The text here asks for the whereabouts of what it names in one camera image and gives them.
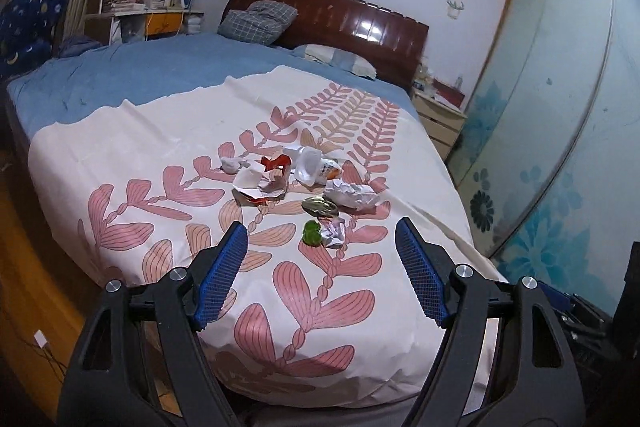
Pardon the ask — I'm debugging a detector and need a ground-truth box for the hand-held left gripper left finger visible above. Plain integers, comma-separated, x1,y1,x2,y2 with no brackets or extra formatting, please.
57,221,249,427

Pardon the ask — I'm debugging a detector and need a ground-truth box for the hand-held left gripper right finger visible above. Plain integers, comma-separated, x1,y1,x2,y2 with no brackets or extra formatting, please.
394,217,587,427

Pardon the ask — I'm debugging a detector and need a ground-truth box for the silver paper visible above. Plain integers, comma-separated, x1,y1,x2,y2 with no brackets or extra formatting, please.
320,216,348,249

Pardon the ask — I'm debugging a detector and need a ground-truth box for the torn red-white paper wrapper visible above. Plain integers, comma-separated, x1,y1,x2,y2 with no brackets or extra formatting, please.
232,165,288,206

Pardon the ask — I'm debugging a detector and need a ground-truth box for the small white tissue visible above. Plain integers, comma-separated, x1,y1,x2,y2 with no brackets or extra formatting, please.
221,155,251,174

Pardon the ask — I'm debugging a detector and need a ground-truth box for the gold and green foil wrapper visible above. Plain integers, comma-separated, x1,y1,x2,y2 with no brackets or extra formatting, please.
301,196,340,215

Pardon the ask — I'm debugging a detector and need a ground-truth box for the orange snack packet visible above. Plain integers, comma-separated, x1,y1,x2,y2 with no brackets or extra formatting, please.
317,158,346,182

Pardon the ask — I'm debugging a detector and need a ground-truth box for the white plastic cup wrapper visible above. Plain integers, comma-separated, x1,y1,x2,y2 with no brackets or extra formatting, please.
282,144,323,185

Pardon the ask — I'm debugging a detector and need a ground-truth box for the leaf-print cream bed cloth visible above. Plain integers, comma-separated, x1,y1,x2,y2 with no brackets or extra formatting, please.
27,66,508,408

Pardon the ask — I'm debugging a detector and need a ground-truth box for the light wooden nightstand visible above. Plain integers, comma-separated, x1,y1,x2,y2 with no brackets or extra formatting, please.
410,89,468,162

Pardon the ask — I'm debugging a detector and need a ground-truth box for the red box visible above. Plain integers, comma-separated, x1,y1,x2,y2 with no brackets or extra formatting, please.
432,79,466,108

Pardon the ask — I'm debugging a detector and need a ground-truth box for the frosted floral wardrobe door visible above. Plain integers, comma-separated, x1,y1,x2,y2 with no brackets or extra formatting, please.
445,0,640,318

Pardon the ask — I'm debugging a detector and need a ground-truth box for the blue bed sheet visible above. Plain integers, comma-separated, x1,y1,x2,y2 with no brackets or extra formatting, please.
6,32,418,142

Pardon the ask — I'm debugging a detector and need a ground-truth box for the blue and cream striped pillow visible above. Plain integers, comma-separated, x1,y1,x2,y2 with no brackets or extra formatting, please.
292,44,377,80

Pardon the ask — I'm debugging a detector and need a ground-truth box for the grey checked pillow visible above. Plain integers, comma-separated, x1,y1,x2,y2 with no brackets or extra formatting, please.
217,0,299,46

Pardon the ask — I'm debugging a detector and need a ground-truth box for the dark red wooden headboard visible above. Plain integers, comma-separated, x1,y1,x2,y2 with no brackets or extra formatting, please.
220,0,430,88

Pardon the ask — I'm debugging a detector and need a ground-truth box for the grey crumpled cloth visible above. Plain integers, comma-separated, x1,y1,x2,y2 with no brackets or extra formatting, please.
59,36,104,58

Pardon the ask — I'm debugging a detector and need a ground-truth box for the navy moon-print cloth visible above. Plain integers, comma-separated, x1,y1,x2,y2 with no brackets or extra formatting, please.
0,0,71,80

